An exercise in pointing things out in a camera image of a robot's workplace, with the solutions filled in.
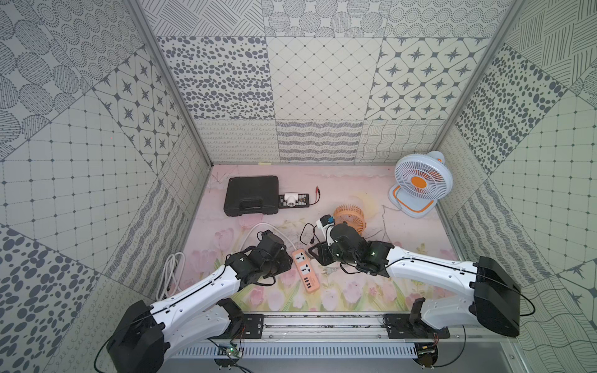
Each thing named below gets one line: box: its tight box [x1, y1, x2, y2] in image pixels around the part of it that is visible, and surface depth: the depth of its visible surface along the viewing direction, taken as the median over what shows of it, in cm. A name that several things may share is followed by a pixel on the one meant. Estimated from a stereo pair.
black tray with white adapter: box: [278, 192, 311, 209], surface depth 106 cm
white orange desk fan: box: [387, 150, 454, 219], surface depth 90 cm
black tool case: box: [223, 175, 279, 217], surface depth 103 cm
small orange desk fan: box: [333, 203, 367, 236], surface depth 90 cm
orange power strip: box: [292, 248, 321, 293], surface depth 85 cm
